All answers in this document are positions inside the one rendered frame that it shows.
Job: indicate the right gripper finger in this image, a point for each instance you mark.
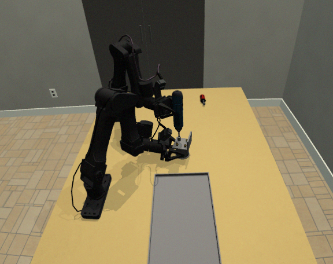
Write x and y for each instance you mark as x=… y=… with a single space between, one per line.
x=169 y=158
x=170 y=141

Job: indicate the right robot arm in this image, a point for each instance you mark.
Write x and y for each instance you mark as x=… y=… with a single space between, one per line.
x=135 y=139

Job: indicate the red-handled nut driver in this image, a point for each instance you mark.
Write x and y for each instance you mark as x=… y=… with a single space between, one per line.
x=202 y=98

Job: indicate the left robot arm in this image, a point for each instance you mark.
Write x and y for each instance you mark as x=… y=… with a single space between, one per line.
x=124 y=60

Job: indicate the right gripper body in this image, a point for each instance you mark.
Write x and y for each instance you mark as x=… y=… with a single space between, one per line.
x=158 y=145

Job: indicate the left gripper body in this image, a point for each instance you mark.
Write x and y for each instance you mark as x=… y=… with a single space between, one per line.
x=159 y=99

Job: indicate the dark blue electric nut driver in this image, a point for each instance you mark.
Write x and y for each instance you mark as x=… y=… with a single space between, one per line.
x=177 y=103

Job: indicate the black cylinder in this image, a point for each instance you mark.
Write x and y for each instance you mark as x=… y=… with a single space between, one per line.
x=186 y=154

